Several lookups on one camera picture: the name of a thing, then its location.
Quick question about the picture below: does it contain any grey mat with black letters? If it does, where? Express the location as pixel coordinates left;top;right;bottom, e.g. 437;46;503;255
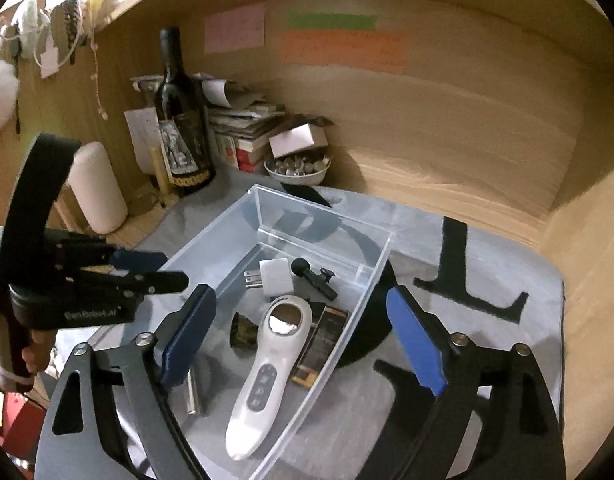
51;159;568;480

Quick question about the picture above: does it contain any person's left hand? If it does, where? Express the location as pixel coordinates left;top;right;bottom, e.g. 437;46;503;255
22;330;57;374

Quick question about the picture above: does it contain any orange paper note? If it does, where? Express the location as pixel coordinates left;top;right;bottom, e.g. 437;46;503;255
280;29;409;74

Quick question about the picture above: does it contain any tan wooden stick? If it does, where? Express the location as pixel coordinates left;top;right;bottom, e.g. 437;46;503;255
150;146;171;196

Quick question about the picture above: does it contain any dark round camouflage object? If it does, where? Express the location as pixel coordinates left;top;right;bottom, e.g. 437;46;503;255
230;312;258;351

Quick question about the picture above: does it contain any white bowl of stones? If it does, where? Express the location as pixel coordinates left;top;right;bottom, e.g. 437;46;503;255
264;155;332;186

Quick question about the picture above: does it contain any stack of books and papers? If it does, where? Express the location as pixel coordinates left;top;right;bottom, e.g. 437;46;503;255
198;74;287;172

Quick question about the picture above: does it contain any clear plastic storage bin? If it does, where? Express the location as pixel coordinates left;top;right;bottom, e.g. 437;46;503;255
168;185;394;479

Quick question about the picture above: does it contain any white power plug adapter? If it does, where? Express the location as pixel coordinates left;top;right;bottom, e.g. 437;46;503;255
243;258;294;298

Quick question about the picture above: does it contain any pink paper note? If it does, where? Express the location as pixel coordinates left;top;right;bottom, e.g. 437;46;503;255
204;3;266;54

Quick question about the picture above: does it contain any white handwritten note sheet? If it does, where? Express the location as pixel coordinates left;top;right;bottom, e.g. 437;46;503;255
124;107;160;176

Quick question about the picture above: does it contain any silver metal tube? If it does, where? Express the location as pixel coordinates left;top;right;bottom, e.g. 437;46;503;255
185;366;203;417

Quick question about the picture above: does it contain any white handheld massager device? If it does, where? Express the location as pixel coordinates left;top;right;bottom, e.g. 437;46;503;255
224;295;312;462

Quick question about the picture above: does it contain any white fluffy pompom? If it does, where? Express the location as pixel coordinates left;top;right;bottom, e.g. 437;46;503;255
0;60;20;131

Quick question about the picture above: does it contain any white small cardboard box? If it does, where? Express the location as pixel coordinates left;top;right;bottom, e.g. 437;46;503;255
269;122;328;158

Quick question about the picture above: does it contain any dark wine bottle elephant label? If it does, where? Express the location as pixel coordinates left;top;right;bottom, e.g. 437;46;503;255
155;27;216;196

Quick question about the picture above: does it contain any black clip-on microphone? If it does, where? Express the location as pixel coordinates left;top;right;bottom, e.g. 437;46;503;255
290;258;338;301

